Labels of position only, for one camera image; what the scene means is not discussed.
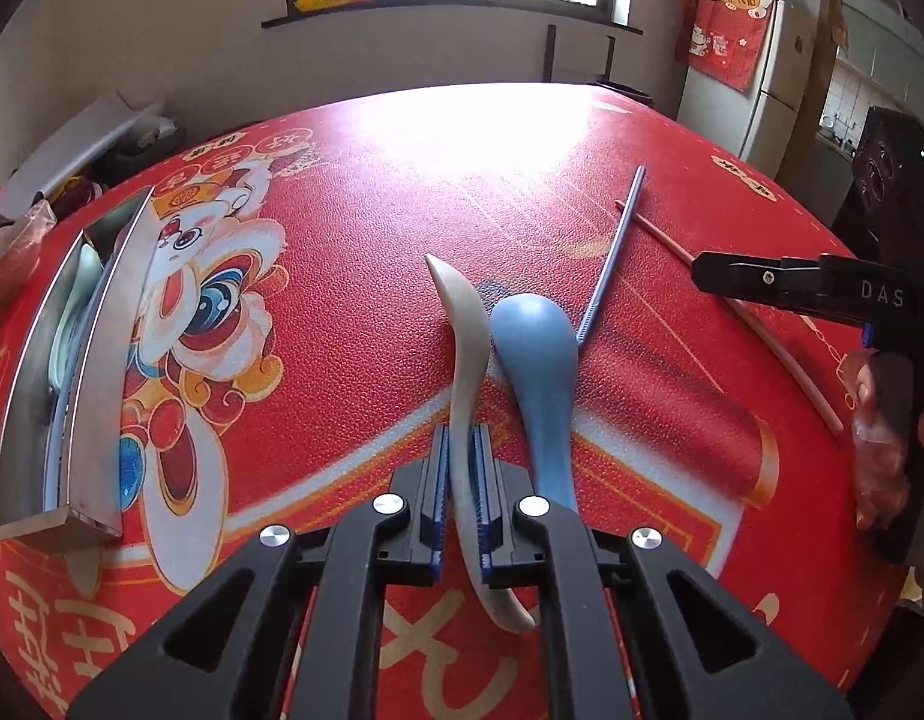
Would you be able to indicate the dark window sill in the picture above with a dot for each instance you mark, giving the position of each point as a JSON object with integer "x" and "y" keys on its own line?
{"x": 447, "y": 15}

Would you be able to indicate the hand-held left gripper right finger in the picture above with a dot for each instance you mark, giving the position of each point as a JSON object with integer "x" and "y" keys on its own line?
{"x": 483, "y": 480}

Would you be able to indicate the person's right hand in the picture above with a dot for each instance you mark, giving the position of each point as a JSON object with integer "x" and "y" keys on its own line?
{"x": 878, "y": 450}

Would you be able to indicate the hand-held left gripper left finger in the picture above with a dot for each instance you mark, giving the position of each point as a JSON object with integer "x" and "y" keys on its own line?
{"x": 439, "y": 480}

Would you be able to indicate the blue spoon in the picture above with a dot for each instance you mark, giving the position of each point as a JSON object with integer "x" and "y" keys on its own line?
{"x": 529, "y": 345}

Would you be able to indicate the pale kitchen wall cabinets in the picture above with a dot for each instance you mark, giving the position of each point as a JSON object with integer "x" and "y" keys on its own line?
{"x": 889, "y": 45}

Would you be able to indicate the black folding chair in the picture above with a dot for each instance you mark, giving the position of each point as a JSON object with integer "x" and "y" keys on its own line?
{"x": 550, "y": 60}

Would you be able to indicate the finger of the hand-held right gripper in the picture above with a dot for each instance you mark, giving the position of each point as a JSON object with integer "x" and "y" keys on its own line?
{"x": 754, "y": 274}

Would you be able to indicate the pink bowl with plastic wrap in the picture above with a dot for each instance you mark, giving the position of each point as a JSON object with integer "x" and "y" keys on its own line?
{"x": 12, "y": 262}

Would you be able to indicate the pink chopstick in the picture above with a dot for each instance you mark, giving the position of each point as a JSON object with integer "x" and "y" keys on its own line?
{"x": 657, "y": 234}

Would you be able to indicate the dark red yellow cloth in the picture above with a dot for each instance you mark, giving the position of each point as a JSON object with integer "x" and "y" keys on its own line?
{"x": 79, "y": 199}

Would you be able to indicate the grey rolled sheet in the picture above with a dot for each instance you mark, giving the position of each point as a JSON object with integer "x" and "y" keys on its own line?
{"x": 72, "y": 157}

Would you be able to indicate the dark bin with bags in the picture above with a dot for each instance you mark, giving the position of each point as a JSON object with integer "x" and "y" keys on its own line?
{"x": 143, "y": 142}

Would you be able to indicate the wooden door frame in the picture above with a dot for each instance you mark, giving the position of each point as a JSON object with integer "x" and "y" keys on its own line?
{"x": 826, "y": 52}

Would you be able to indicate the beige spoon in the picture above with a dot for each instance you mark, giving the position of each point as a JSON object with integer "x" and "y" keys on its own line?
{"x": 469, "y": 330}

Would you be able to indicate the blue chopstick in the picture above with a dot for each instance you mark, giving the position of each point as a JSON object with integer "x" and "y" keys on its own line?
{"x": 617, "y": 240}

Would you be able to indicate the green rice paddle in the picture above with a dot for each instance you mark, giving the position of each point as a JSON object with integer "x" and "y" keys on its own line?
{"x": 79, "y": 277}

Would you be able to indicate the cream refrigerator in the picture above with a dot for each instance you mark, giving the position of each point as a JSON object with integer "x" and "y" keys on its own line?
{"x": 777, "y": 120}

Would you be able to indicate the metal utensil tray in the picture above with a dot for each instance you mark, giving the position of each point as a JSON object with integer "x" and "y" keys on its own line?
{"x": 106, "y": 390}

